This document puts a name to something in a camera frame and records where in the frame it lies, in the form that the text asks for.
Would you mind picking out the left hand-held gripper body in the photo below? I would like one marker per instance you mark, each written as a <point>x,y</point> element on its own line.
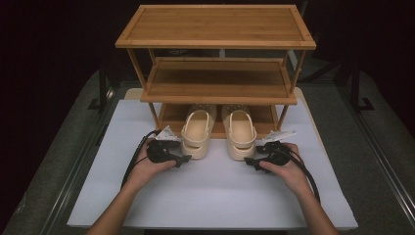
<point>160,151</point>

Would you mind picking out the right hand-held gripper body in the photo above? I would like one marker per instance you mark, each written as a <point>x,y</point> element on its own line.
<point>277,153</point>

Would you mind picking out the beige clog shoe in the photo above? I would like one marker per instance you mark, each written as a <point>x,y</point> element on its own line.
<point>241,133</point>
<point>196,130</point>

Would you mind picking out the wooden shoe rack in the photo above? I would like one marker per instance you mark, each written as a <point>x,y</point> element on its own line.
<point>215,29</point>

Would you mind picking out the person's left hand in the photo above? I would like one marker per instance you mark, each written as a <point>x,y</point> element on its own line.
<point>147,173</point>

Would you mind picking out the person's right hand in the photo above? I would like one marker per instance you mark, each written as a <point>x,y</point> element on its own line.
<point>290,176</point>

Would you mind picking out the black metal stand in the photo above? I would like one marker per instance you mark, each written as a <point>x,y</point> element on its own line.
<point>102,88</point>
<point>357,91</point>

